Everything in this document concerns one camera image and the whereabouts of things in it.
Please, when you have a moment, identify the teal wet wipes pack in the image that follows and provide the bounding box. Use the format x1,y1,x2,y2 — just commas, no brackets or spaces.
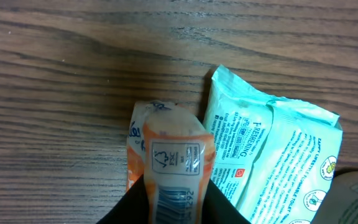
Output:
203,66,343,224

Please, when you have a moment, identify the green white small bottle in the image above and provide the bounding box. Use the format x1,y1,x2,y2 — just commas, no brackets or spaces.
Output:
311,171,358,224

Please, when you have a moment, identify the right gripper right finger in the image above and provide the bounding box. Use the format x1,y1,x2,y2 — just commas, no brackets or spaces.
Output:
201,180,250,224

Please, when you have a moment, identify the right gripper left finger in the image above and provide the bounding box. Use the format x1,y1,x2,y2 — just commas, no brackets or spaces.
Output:
97,176,149,224

